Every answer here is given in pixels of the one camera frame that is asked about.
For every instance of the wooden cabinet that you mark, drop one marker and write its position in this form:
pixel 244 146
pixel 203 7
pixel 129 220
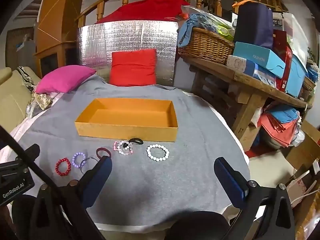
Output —
pixel 50 17

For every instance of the wooden bench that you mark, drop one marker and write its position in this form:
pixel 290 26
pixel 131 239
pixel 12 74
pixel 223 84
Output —
pixel 250 85

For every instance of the magenta pillow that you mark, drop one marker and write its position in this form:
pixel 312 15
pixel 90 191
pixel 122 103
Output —
pixel 65 78

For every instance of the blue cloth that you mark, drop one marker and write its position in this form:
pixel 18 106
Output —
pixel 186 33

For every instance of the grey blanket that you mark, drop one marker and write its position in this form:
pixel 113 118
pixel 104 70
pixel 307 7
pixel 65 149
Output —
pixel 162 185

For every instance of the small white patterned box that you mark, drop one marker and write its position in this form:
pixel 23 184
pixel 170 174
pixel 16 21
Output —
pixel 236 62

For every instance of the navy fabric bag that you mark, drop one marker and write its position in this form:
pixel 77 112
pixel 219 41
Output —
pixel 252 22

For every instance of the blue cardboard box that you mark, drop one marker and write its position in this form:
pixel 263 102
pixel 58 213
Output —
pixel 255 53

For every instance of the light blue storage bin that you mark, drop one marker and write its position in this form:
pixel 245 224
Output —
pixel 296 77

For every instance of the beige sofa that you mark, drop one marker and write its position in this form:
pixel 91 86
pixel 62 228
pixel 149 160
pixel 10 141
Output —
pixel 12 97

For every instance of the orange cardboard box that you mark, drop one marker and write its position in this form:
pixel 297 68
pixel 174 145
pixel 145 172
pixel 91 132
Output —
pixel 125 130

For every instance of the floral cloth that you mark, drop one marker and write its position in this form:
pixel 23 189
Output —
pixel 42 101

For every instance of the silver foil insulation sheet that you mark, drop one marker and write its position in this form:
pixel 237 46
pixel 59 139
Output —
pixel 125 36

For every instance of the small wicker basket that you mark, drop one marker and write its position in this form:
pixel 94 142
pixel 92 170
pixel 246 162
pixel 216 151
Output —
pixel 309 83

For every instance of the stack of folded cloths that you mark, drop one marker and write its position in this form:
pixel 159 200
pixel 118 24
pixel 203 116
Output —
pixel 277 130

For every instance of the yellow-green item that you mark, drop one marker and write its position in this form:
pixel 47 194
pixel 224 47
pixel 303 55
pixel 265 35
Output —
pixel 223 30

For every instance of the red pillow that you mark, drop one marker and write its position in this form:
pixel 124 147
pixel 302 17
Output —
pixel 132 67

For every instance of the red cloth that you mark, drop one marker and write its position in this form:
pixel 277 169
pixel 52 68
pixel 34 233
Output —
pixel 150 7

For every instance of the brown cardboard box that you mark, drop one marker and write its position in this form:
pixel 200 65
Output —
pixel 307 150

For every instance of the red box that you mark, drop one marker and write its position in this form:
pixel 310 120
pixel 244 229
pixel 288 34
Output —
pixel 282 45

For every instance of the black and white patterned cloth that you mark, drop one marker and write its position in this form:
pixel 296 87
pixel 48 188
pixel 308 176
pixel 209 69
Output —
pixel 26 77

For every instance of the pale pink sheet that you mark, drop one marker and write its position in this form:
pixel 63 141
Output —
pixel 18 132

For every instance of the translucent white bag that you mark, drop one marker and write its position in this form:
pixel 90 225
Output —
pixel 295 30

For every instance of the large wicker basket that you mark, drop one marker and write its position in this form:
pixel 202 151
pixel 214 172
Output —
pixel 205 45

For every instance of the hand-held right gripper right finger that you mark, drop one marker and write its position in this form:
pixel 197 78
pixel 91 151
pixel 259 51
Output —
pixel 230 181

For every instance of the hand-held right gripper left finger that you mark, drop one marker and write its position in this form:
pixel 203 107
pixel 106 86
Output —
pixel 100 180

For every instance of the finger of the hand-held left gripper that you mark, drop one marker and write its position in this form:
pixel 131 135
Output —
pixel 29 153

